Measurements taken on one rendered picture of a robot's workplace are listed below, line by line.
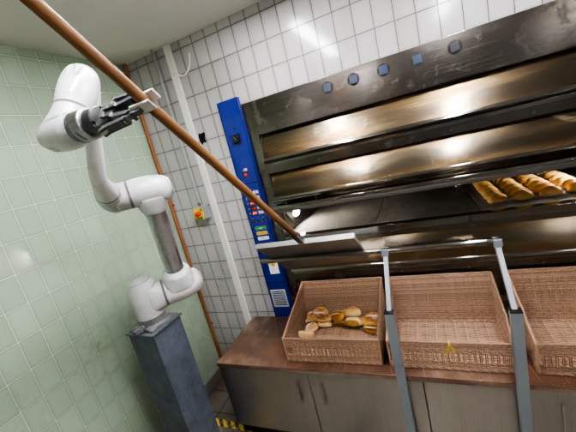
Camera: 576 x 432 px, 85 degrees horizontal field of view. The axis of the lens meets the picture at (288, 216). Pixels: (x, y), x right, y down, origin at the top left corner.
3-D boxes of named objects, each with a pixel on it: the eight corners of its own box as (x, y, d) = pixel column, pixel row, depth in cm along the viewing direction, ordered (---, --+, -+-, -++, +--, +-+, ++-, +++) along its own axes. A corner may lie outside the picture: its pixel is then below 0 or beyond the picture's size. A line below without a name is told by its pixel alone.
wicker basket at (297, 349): (309, 315, 227) (300, 280, 221) (390, 314, 204) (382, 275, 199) (285, 362, 183) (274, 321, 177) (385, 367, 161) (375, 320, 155)
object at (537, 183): (471, 184, 234) (470, 177, 233) (550, 172, 215) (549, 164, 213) (488, 205, 180) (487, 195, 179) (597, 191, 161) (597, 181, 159)
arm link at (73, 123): (89, 149, 93) (103, 144, 90) (58, 129, 85) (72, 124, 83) (99, 125, 97) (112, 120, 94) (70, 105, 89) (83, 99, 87)
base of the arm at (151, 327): (123, 337, 171) (120, 327, 169) (155, 314, 190) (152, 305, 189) (147, 339, 163) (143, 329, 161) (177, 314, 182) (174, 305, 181)
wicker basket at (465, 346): (394, 314, 203) (387, 275, 197) (497, 313, 180) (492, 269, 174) (388, 367, 160) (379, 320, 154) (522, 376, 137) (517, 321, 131)
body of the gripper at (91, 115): (109, 119, 94) (130, 111, 90) (100, 142, 90) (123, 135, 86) (85, 102, 88) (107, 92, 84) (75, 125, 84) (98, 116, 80)
